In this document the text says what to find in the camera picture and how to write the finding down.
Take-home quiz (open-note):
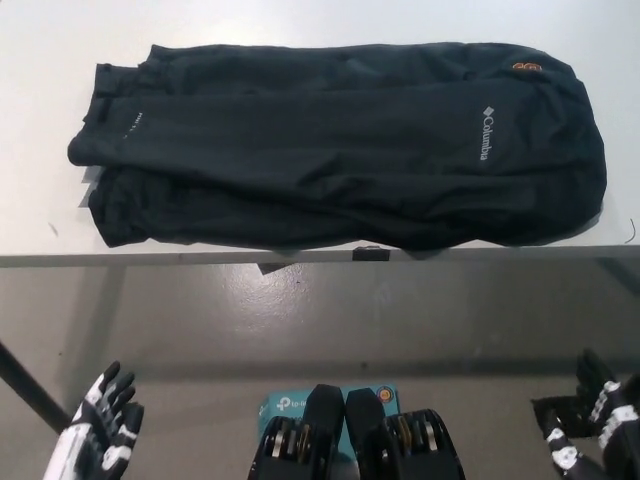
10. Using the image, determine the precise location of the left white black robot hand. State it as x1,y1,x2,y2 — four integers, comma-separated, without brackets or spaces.
42,360,146,480

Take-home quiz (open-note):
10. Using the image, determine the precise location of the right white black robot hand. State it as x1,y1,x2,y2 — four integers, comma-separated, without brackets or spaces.
544,349,640,480

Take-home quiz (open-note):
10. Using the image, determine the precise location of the black Columbia jacket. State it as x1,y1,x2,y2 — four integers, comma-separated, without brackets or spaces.
67,42,609,264

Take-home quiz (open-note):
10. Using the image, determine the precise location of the left black robot body block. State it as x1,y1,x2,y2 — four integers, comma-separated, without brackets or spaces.
248,383,347,480

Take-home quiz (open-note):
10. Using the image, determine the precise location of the black slanted table leg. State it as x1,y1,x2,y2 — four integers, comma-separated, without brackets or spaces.
0,338,72,432

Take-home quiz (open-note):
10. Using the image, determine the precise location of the teal tp-link box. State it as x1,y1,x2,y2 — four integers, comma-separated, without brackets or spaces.
257,382,401,451

